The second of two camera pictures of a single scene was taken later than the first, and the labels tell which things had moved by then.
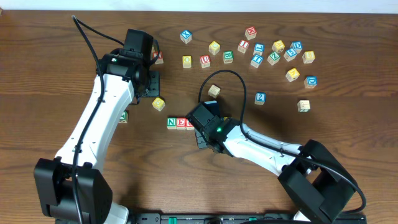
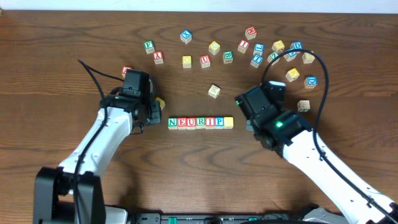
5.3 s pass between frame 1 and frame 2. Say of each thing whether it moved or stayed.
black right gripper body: moved
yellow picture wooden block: stayed
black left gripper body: moved
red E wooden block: stayed
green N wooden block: stayed
